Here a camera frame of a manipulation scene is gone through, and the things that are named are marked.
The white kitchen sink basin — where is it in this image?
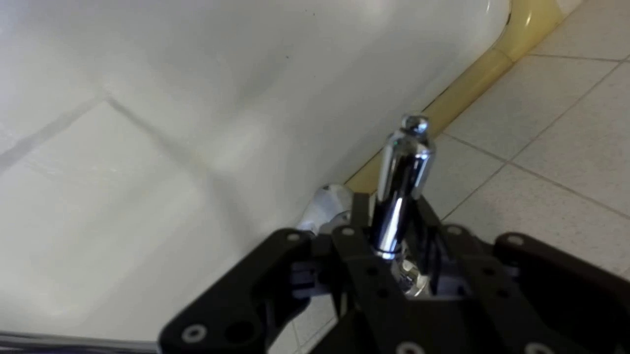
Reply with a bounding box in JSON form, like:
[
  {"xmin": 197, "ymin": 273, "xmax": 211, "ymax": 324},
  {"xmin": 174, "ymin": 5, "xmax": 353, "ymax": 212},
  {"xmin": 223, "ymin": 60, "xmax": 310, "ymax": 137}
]
[{"xmin": 0, "ymin": 0, "xmax": 512, "ymax": 348}]

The chrome faucet lever handle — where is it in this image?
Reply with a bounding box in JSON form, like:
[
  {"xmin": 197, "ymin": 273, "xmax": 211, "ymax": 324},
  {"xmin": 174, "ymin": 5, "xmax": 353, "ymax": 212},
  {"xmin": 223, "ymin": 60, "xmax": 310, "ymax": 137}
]
[{"xmin": 367, "ymin": 113, "xmax": 438, "ymax": 263}]

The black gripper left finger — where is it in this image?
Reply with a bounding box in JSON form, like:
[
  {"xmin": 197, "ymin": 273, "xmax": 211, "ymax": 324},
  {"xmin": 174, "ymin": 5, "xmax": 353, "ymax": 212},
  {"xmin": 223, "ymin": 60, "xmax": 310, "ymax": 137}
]
[{"xmin": 156, "ymin": 192, "xmax": 410, "ymax": 354}]

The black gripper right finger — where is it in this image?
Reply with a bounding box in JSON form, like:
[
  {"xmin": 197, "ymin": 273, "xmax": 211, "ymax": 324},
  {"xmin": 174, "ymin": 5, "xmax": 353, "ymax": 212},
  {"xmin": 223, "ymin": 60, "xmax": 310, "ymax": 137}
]
[{"xmin": 416, "ymin": 198, "xmax": 630, "ymax": 354}]

